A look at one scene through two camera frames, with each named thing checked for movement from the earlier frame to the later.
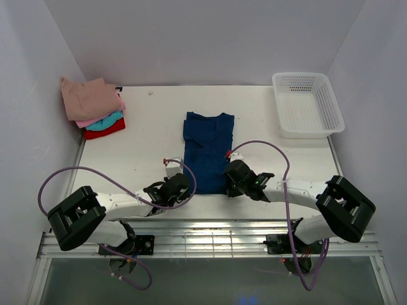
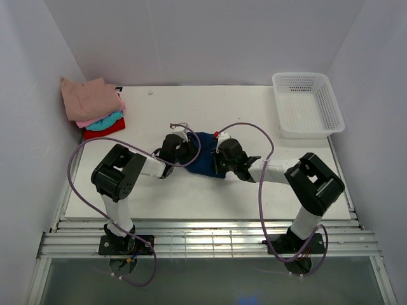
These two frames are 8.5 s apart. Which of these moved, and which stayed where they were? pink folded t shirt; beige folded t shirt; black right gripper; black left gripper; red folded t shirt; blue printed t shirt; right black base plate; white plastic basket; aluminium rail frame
Moved: black right gripper; black left gripper; blue printed t shirt
Stayed: aluminium rail frame; red folded t shirt; right black base plate; white plastic basket; beige folded t shirt; pink folded t shirt
